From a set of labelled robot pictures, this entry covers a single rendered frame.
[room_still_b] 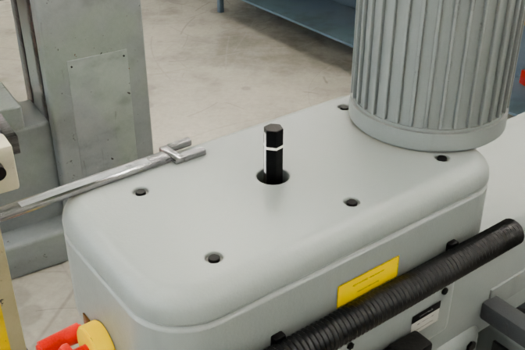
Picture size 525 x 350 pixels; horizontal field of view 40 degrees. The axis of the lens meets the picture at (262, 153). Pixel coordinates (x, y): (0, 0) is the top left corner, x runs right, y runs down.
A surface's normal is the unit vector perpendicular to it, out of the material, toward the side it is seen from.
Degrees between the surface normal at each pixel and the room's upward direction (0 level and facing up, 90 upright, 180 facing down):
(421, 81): 90
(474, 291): 90
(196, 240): 0
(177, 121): 0
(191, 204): 0
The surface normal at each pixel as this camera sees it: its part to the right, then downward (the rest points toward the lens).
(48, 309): 0.00, -0.87
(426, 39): -0.29, 0.47
